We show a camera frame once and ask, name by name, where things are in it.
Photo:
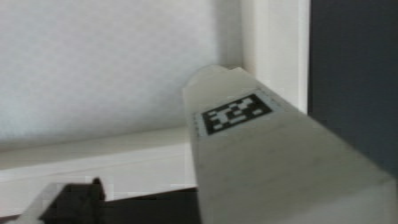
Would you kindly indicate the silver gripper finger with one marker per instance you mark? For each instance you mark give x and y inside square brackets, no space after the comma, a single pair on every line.
[68,204]

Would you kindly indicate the white desk leg with tags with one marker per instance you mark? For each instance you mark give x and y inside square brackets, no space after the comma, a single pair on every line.
[281,173]

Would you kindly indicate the white desk top tray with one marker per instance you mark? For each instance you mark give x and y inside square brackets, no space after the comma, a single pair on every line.
[98,56]

